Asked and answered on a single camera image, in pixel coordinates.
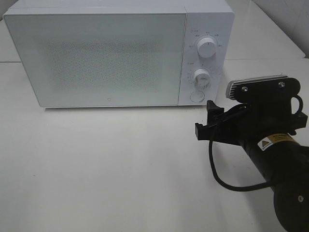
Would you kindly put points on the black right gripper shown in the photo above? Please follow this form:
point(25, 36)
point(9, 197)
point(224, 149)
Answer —
point(251, 121)

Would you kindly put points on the round white door button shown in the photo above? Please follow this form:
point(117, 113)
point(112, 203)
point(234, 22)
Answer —
point(197, 96)

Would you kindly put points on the white timer knob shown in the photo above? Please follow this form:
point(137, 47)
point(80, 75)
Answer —
point(201, 78)

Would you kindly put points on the white microwave door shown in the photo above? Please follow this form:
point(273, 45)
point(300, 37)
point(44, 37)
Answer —
point(101, 60)

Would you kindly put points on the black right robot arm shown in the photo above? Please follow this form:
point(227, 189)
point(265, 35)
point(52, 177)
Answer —
point(284, 165)

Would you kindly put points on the white upper power knob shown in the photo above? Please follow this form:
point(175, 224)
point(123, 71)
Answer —
point(206, 46)

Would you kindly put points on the white microwave oven body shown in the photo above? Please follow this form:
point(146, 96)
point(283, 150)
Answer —
point(202, 18)

